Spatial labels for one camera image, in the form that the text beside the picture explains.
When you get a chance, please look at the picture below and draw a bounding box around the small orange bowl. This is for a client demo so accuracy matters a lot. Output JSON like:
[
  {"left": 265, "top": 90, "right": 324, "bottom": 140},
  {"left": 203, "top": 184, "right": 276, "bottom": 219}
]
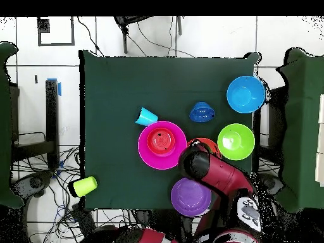
[{"left": 146, "top": 127, "right": 176, "bottom": 158}]

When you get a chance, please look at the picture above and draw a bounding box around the large pink bowl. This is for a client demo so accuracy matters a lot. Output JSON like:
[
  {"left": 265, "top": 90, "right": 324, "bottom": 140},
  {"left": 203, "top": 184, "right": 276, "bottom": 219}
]
[{"left": 137, "top": 120, "right": 188, "bottom": 171}]

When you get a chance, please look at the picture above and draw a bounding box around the large orange bowl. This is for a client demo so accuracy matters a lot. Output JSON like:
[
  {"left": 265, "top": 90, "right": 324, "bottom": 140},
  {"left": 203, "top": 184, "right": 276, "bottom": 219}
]
[{"left": 186, "top": 137, "right": 223, "bottom": 159}]

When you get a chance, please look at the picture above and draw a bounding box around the green bowl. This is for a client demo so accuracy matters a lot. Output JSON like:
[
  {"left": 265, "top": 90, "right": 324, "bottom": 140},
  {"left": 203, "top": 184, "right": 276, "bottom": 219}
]
[{"left": 216, "top": 123, "right": 256, "bottom": 161}]

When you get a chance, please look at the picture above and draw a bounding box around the large light blue bowl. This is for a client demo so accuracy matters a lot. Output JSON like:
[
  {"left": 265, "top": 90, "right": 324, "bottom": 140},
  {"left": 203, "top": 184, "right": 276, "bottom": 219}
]
[{"left": 226, "top": 75, "right": 266, "bottom": 114}]

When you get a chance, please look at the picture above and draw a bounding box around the light blue cup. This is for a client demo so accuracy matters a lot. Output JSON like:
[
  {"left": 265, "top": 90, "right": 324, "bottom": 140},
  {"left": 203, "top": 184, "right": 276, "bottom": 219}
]
[{"left": 135, "top": 106, "right": 159, "bottom": 127}]

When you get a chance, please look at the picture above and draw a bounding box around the small dark blue bowl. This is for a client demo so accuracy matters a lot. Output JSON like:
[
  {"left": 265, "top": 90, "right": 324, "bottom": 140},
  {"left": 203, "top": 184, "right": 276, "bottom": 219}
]
[{"left": 189, "top": 101, "right": 216, "bottom": 123}]

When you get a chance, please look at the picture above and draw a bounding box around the dark green table cloth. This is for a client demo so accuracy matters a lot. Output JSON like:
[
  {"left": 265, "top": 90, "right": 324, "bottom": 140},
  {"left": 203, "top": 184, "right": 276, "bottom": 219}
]
[{"left": 78, "top": 49, "right": 261, "bottom": 213}]

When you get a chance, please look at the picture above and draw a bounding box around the purple bowl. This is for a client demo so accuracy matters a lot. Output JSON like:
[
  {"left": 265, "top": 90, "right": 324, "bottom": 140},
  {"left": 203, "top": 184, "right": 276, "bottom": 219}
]
[{"left": 170, "top": 177, "right": 213, "bottom": 218}]

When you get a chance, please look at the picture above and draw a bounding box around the light green cup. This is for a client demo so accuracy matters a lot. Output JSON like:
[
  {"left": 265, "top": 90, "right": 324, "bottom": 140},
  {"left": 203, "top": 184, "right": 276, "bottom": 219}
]
[{"left": 72, "top": 175, "right": 99, "bottom": 198}]

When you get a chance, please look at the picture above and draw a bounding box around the blue tape strip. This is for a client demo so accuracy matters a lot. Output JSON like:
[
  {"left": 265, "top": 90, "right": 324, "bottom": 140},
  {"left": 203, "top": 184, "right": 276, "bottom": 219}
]
[{"left": 46, "top": 77, "right": 62, "bottom": 97}]

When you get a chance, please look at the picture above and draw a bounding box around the black rectangular box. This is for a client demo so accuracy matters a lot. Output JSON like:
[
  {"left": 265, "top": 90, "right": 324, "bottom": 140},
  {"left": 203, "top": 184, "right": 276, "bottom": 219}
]
[{"left": 71, "top": 202, "right": 98, "bottom": 235}]

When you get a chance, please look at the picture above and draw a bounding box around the green cloth side table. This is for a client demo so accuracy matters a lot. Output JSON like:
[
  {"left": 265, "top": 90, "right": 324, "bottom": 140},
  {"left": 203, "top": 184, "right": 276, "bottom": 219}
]
[
  {"left": 0, "top": 41, "right": 25, "bottom": 209},
  {"left": 275, "top": 47, "right": 324, "bottom": 213}
]

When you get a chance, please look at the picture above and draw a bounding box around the tangled cable bundle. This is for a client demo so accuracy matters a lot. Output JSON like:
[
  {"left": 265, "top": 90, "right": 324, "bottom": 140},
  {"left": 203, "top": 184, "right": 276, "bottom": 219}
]
[{"left": 11, "top": 145, "right": 135, "bottom": 243}]

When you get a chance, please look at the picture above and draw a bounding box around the black camera tripod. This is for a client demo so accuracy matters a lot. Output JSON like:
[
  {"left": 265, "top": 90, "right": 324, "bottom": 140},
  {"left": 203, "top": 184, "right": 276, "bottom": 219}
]
[{"left": 113, "top": 16, "right": 183, "bottom": 54}]

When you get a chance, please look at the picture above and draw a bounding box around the black cable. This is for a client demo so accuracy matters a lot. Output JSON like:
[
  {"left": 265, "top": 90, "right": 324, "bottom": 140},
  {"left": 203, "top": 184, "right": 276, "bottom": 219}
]
[{"left": 76, "top": 16, "right": 106, "bottom": 58}]

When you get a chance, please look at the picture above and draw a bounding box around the black metal frame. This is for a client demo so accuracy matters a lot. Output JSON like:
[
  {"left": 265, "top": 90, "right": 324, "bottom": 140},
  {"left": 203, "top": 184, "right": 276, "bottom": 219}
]
[{"left": 11, "top": 79, "right": 61, "bottom": 170}]

